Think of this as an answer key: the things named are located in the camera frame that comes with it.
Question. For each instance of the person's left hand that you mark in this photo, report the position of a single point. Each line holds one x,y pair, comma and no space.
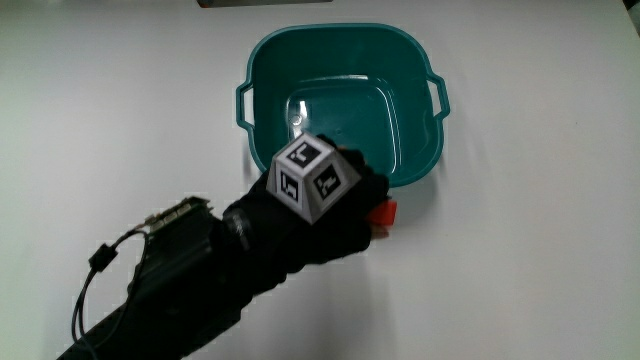
260,235

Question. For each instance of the red block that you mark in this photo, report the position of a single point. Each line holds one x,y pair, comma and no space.
384,212

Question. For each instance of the black forearm electronics module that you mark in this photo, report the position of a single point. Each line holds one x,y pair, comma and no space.
175,250

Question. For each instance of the person's left forearm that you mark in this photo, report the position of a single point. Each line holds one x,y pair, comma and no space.
200,310

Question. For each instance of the teal plastic basin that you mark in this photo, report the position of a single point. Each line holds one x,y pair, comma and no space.
345,65

